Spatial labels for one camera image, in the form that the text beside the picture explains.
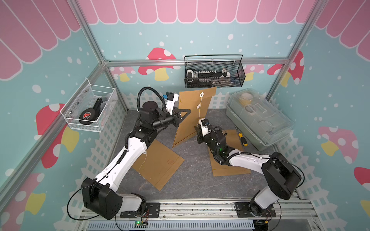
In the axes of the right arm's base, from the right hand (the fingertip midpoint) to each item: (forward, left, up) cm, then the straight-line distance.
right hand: (196, 126), depth 83 cm
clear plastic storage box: (+6, -40, -4) cm, 41 cm away
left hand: (-5, +3, +16) cm, 17 cm away
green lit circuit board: (-45, +30, -24) cm, 59 cm away
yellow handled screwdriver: (+3, -33, -20) cm, 39 cm away
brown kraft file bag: (+4, -27, -22) cm, 35 cm away
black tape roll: (-4, +54, +14) cm, 56 cm away
